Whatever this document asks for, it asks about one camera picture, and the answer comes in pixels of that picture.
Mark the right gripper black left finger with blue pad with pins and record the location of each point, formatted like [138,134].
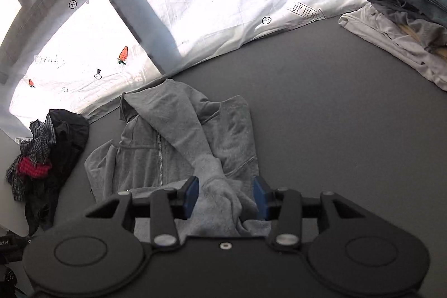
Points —
[163,207]

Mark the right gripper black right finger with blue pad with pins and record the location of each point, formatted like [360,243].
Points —
[284,208]

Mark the grey zip hoodie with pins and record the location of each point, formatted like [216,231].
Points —
[173,132]

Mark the black garment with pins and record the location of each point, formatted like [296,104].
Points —
[41,194]

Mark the blue checked shirt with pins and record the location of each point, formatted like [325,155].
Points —
[37,149]

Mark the red checked cloth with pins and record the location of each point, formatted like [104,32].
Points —
[26,167]

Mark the light grey folded garment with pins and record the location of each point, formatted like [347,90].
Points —
[373,27]

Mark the white printed curtain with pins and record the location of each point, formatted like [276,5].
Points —
[79,55]

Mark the dark grey folded garment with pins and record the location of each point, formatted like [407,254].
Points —
[431,36]

